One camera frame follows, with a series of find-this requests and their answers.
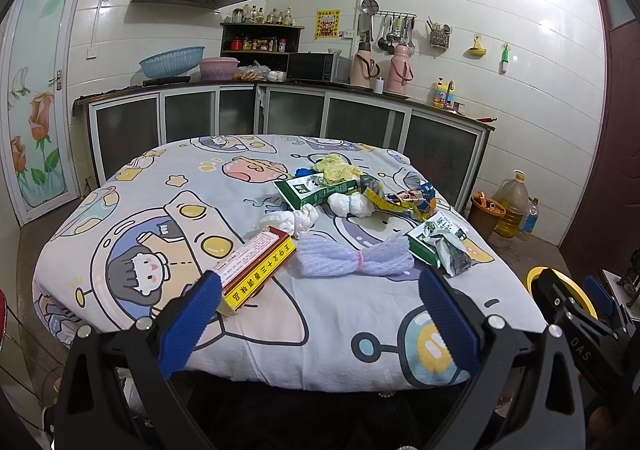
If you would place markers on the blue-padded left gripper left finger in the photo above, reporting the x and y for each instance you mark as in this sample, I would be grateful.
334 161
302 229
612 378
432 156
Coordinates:
183 321

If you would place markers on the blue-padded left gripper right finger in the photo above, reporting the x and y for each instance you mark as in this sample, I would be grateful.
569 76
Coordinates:
446 306

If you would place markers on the green white snack bag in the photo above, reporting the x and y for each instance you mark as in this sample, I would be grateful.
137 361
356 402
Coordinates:
439 243

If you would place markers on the red yellow long box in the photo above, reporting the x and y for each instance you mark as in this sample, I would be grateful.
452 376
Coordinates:
249 267

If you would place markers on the yellow blue snack wrapper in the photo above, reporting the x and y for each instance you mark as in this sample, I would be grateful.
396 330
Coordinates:
419 201

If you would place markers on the white tissue bundle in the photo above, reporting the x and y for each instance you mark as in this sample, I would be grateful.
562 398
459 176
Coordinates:
292 222

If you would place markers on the green white carton box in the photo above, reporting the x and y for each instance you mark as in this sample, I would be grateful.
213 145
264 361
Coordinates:
311 189

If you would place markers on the yellow glove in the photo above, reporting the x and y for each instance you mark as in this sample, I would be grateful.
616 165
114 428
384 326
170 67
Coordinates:
335 169

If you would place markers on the blue glove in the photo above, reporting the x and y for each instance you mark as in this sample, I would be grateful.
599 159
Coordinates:
303 172

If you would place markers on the yellow rimmed trash bin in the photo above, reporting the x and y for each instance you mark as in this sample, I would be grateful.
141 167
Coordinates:
550 289

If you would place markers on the kitchen counter cabinets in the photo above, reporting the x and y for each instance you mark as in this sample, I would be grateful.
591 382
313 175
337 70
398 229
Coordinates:
445 147

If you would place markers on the brown waste bucket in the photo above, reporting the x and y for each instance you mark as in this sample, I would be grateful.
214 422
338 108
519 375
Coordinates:
484 214

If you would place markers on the dark red door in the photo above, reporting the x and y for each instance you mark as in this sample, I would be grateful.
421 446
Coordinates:
605 228

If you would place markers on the large cooking oil jug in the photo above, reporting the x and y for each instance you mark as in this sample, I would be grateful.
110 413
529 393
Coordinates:
513 197

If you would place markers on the cartoon astronaut tablecloth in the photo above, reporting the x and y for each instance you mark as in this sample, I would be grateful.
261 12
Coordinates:
167 216

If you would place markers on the yellow detergent bottles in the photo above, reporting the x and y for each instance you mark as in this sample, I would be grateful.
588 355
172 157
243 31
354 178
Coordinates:
444 94

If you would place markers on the small white cup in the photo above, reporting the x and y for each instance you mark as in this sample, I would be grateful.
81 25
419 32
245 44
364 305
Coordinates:
379 86

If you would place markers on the pink plastic basin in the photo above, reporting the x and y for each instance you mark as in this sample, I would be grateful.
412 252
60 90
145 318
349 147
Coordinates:
218 69

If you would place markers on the blue plastic basket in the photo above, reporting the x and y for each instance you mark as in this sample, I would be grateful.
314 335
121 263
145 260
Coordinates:
172 63

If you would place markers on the bag of bread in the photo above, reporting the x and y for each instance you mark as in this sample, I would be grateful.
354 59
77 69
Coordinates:
254 73

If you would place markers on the chopstick holder basket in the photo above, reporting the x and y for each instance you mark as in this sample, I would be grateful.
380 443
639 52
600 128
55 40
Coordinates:
438 34

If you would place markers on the black microwave oven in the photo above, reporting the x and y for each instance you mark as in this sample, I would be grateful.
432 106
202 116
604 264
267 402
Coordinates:
318 68

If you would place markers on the hanging utensil rack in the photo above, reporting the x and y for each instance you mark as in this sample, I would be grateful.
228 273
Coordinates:
385 30

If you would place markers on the painted flower door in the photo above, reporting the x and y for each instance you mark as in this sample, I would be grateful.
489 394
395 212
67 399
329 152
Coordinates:
36 152

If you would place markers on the black spice shelf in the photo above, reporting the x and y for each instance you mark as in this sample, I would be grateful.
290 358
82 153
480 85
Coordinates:
264 44

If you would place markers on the yellow wall hook holder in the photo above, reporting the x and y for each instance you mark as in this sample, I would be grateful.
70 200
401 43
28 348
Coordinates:
477 50

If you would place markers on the green white wall brush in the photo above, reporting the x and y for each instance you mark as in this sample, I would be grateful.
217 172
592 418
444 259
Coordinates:
505 58

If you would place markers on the yellow wall poster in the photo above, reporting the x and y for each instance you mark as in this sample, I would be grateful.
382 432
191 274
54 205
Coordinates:
327 24

